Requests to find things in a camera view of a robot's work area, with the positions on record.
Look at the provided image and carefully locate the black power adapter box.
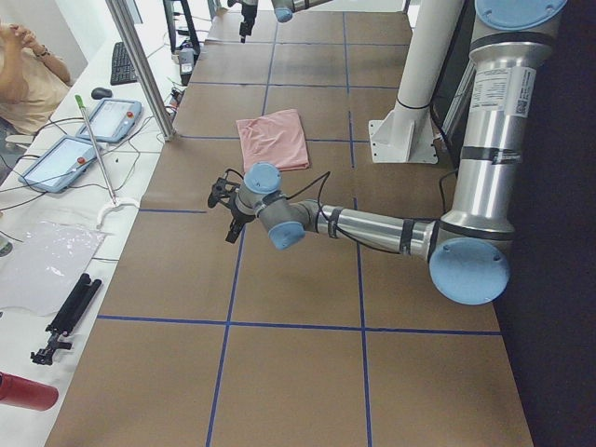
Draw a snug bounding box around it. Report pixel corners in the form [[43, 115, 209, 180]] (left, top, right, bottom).
[[178, 47, 197, 86]]

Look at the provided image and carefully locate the black keyboard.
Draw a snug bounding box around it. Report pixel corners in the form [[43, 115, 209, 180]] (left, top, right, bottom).
[[110, 42, 138, 86]]

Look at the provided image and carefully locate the black folded tripod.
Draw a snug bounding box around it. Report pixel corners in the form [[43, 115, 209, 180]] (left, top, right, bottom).
[[30, 273, 102, 366]]

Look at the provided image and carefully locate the red water bottle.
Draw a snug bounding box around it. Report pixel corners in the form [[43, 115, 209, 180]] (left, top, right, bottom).
[[1, 372, 59, 412]]

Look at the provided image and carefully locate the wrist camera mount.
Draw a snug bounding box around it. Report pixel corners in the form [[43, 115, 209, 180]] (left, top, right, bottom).
[[207, 169, 243, 210]]

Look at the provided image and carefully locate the near teach pendant tablet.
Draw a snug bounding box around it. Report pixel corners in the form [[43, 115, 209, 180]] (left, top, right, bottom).
[[18, 136, 96, 193]]

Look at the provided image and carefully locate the pink Snoopy t-shirt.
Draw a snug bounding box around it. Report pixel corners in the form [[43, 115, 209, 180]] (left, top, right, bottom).
[[236, 109, 310, 172]]

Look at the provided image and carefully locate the clear plastic bag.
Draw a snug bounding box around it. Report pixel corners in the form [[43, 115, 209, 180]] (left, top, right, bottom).
[[1, 222, 106, 316]]

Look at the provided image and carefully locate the black computer mouse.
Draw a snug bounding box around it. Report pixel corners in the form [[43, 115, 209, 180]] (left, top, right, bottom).
[[90, 88, 113, 100]]

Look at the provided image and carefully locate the aluminium frame post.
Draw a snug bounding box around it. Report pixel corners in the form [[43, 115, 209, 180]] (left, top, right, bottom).
[[105, 0, 175, 142]]

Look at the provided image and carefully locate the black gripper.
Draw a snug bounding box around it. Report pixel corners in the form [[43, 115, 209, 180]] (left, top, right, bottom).
[[225, 199, 254, 243], [239, 3, 256, 44]]

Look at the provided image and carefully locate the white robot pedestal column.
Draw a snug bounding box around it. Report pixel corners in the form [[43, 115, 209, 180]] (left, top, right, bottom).
[[369, 0, 465, 164]]

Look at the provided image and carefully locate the seated person beige shirt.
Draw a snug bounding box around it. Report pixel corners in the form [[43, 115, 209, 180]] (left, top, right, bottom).
[[1, 24, 72, 135]]

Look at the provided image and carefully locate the metal reacher stick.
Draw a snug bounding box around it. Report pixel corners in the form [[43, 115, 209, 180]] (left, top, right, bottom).
[[74, 94, 140, 229]]

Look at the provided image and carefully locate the far teach pendant tablet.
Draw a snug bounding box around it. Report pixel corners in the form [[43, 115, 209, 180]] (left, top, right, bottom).
[[86, 98, 142, 143]]

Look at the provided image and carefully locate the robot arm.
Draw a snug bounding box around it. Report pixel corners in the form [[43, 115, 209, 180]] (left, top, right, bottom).
[[227, 0, 331, 43], [208, 1, 568, 305]]

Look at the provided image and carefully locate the teach pendant tablet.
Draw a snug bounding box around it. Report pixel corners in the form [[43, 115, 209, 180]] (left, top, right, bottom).
[[18, 136, 96, 193], [86, 98, 142, 143]]

